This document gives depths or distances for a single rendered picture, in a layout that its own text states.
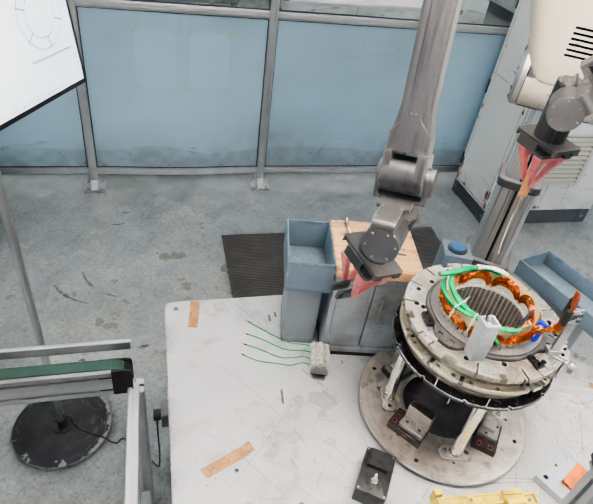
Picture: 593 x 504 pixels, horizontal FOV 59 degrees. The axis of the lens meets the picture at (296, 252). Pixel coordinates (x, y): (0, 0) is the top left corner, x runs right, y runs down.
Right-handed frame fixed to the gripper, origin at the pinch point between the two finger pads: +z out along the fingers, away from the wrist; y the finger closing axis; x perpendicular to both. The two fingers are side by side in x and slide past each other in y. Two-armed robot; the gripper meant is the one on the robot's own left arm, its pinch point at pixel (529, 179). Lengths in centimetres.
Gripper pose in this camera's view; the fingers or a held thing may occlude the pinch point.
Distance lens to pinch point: 112.0
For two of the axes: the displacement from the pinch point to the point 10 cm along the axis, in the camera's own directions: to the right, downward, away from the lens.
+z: -1.1, 7.6, 6.4
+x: 9.2, -1.5, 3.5
